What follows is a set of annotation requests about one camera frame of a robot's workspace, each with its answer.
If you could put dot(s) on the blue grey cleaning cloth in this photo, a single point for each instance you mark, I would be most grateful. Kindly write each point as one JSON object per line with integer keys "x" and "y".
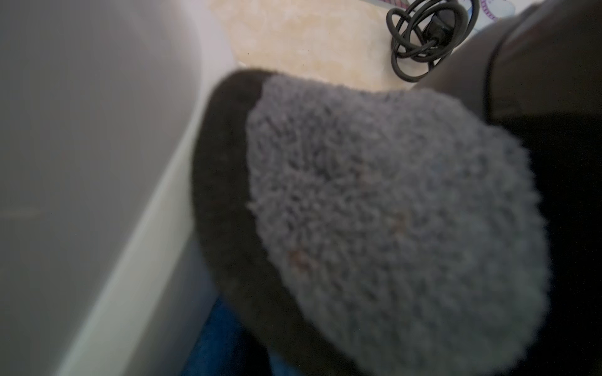
{"x": 369, "y": 233}

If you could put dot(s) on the white coffee machine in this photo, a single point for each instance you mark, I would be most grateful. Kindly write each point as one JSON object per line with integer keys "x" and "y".
{"x": 101, "y": 102}

